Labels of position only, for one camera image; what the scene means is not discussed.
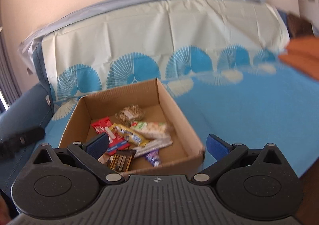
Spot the black chocolate snack packet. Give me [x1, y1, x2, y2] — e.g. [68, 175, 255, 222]
[106, 150, 136, 172]

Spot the brown cardboard box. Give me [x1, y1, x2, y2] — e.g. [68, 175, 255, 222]
[59, 79, 205, 176]

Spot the grey window curtain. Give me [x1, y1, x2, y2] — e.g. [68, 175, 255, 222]
[1, 27, 22, 108]

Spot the beige wafer bar packet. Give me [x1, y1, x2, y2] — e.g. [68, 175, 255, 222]
[110, 123, 149, 147]

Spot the blue fan-pattern sofa cover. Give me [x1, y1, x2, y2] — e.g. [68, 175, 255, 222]
[41, 0, 318, 176]

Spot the round puffed grain cake packet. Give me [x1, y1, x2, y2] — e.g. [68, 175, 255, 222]
[115, 104, 145, 126]

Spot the long red snack bar wrapper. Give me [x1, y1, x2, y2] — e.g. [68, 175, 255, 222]
[91, 117, 130, 155]

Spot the clear white rice cracker packet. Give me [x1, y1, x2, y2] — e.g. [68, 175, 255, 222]
[130, 121, 171, 140]

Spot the brown cushion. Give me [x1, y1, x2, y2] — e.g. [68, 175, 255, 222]
[287, 14, 314, 39]

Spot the white silver stick packet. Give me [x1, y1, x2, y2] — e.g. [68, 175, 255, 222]
[132, 139, 173, 158]

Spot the purple candy wrapper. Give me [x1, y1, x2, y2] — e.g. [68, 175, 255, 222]
[144, 150, 161, 167]

